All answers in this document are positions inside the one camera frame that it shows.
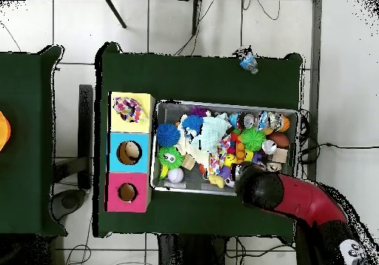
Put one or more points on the yellow smiley ball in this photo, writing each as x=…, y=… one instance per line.
x=229, y=160

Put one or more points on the light blue knitted cloth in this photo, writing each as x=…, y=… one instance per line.
x=213, y=131

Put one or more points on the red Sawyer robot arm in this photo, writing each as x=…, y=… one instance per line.
x=305, y=200

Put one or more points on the silver mesh bin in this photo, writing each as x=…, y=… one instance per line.
x=171, y=111

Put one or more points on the wooden box with three holes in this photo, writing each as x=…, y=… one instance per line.
x=142, y=164

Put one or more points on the green spiky ball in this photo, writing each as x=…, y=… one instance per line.
x=252, y=139

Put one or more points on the white baseball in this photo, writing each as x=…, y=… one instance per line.
x=175, y=175

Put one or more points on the blue spiky ball with eyes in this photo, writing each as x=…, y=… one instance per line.
x=192, y=123

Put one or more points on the green spiky toy with eyes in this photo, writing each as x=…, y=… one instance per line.
x=169, y=158

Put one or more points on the purple spiky toy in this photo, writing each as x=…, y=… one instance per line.
x=198, y=111

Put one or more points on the dark green table cloth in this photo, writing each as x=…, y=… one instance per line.
x=201, y=78

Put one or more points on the crushed clear plastic bottle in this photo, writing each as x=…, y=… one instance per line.
x=248, y=63

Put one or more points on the black stand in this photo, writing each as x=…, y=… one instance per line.
x=86, y=114

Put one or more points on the black tripod leg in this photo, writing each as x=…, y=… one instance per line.
x=196, y=16
x=117, y=14

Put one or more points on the grey round floor base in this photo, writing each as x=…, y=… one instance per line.
x=69, y=201

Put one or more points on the green covered side table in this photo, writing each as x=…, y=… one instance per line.
x=26, y=173

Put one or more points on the orange object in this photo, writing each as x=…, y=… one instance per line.
x=4, y=131

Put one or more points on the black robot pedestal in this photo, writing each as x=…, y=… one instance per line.
x=189, y=250

